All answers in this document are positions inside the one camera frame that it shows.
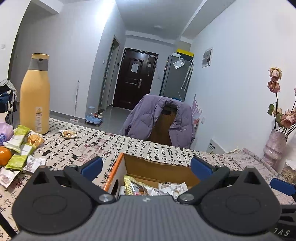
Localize yellow box on fridge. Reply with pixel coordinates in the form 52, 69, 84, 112
176, 49, 194, 57

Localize wooden chair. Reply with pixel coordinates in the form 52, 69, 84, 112
147, 106, 177, 146

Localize yellow thermos bottle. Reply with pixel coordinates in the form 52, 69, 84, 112
20, 53, 50, 134

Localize glass jar with grains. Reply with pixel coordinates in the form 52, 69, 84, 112
281, 160, 296, 184

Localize wall picture frame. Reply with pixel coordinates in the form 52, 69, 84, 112
202, 48, 213, 68

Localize white snack packet back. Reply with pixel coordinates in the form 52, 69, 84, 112
158, 182, 188, 197

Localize purple jacket on chair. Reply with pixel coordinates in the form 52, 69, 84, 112
120, 94, 195, 149

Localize patterned table cloth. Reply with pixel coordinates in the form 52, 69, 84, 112
0, 117, 296, 241

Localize small snack near bottle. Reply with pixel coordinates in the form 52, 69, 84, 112
59, 130, 78, 139

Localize white pink small packet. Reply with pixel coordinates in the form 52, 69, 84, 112
0, 167, 20, 188

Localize pink folded runner cloth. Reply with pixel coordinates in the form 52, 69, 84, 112
200, 148, 296, 205

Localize green snack bar packet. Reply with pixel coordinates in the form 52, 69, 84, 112
4, 125, 30, 154

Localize orange cardboard box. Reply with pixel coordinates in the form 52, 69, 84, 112
103, 153, 200, 196

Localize pink ceramic vase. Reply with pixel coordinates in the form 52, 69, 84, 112
263, 129, 288, 169

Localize dried pink roses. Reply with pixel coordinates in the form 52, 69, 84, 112
267, 67, 295, 136

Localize pet water feeder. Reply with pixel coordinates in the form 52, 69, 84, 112
85, 106, 103, 126

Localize dark entrance door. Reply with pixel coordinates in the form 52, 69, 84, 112
112, 48, 158, 110

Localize orange mandarin back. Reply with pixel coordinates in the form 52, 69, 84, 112
0, 146, 13, 166

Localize large silver yellow snack bag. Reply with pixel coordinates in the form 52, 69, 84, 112
123, 175, 147, 196

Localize grey refrigerator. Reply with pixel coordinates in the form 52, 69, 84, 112
159, 53, 194, 102

